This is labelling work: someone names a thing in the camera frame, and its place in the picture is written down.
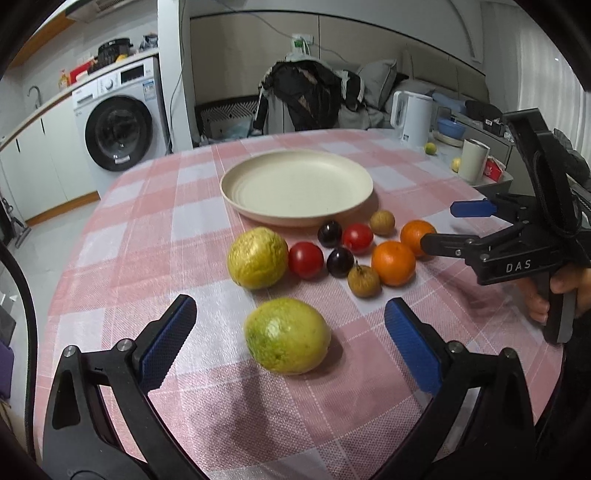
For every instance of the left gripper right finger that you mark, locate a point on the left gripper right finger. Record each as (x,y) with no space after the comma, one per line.
(500,429)

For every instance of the blue bowl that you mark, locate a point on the blue bowl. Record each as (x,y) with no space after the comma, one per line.
(451,128)

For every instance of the brown longan with stem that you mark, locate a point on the brown longan with stem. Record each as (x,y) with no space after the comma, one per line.
(364,281)

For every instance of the person's right hand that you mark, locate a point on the person's right hand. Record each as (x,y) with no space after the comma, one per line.
(568,279)

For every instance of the wrinkled yellow passion fruit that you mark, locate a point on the wrinkled yellow passion fruit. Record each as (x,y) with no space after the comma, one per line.
(258,259)

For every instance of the small green lime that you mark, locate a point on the small green lime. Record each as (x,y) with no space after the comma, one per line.
(430,148)

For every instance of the white kitchen cabinets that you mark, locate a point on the white kitchen cabinets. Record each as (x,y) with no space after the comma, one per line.
(45,165)

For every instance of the white washing machine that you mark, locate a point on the white washing machine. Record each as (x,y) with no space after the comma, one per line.
(121,119)

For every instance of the orange mandarin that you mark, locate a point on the orange mandarin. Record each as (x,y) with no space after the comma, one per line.
(412,234)
(394,262)

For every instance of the smooth green-yellow passion fruit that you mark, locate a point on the smooth green-yellow passion fruit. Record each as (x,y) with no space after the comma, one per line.
(287,336)

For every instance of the black pot on washer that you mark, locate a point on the black pot on washer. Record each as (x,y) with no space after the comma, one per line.
(110,51)

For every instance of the grey pillow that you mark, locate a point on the grey pillow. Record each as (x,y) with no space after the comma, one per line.
(380,78)

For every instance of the white electric kettle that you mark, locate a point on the white electric kettle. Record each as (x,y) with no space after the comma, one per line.
(411,117)

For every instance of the small yellow lime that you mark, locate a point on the small yellow lime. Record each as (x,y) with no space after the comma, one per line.
(456,163)

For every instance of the black patterned basket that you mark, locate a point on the black patterned basket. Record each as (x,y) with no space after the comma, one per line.
(226,119)

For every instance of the black jacket on chair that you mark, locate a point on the black jacket on chair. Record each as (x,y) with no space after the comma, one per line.
(313,93)

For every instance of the brown longan round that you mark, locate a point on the brown longan round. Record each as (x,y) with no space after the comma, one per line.
(383,223)

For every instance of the white cup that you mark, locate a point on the white cup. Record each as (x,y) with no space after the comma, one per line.
(473,160)

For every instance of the pink checked tablecloth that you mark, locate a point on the pink checked tablecloth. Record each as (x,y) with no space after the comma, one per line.
(164,229)

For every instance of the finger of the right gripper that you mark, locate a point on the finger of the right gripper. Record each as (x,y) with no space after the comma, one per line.
(506,206)
(501,248)

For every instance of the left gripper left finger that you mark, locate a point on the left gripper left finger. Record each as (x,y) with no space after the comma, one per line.
(100,422)

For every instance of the red snack packet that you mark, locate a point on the red snack packet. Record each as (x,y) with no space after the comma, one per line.
(494,169)

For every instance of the red cherry tomato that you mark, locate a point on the red cherry tomato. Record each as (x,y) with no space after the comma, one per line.
(358,238)
(305,260)

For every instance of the cream round plate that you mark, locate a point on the cream round plate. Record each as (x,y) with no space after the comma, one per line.
(296,188)

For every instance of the dark plum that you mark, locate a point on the dark plum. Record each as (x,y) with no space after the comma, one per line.
(340,262)
(330,234)

